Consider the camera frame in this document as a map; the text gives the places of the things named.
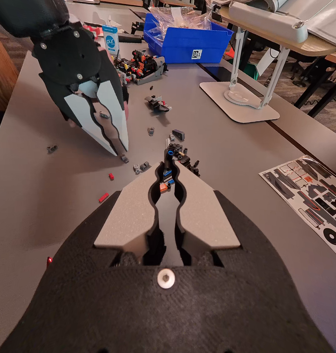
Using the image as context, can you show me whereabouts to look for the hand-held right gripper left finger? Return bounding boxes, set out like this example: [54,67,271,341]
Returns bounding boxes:
[94,161,166,266]

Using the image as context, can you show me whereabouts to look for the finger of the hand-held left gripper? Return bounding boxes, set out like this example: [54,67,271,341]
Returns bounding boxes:
[78,81,129,153]
[64,93,122,157]

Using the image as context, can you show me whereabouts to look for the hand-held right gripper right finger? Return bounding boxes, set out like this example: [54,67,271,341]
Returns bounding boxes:
[174,160,241,266]

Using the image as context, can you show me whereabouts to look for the black grey lego wing assembly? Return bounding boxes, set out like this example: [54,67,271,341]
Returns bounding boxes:
[144,95,172,112]

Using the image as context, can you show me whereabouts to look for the pile of small lego pieces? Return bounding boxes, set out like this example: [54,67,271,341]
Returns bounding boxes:
[157,142,201,193]

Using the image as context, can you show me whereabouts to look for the lego car chassis model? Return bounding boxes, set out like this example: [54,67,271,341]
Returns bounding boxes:
[114,50,168,85]

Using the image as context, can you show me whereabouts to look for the person's left hand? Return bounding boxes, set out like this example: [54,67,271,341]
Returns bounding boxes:
[97,46,130,120]

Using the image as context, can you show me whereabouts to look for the red white paper packaging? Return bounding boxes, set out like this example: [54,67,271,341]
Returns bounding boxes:
[83,24,102,38]

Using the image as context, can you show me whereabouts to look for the white blue gum packet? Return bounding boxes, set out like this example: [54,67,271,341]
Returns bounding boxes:
[102,25,119,56]

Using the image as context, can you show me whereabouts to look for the black white sticker sheet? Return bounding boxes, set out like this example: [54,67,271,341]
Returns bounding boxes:
[259,156,336,254]

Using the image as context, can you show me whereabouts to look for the blue bin with square tag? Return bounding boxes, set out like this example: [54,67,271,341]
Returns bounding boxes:
[143,12,234,64]

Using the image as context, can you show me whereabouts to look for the clear plastic bags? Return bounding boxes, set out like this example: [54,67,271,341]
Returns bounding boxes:
[150,6,212,31]

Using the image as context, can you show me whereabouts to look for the white paper tag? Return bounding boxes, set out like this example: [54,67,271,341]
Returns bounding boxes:
[257,51,279,76]

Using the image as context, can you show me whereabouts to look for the tan wooden stand board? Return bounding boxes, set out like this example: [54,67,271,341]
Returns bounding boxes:
[220,6,336,57]

